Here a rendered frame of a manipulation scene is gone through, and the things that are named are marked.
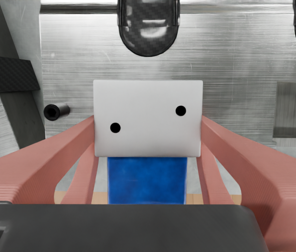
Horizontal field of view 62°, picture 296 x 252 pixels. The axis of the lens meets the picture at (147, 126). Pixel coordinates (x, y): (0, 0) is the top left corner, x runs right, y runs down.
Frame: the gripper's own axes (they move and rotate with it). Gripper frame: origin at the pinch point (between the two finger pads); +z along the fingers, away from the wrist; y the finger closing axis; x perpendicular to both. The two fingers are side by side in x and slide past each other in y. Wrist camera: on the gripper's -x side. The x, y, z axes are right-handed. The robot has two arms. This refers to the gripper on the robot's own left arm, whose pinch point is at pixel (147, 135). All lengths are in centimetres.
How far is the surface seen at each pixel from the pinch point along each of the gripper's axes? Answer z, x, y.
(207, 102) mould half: 4.1, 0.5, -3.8
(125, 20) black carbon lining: 6.8, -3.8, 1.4
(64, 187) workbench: 8.0, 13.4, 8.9
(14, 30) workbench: 15.6, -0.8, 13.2
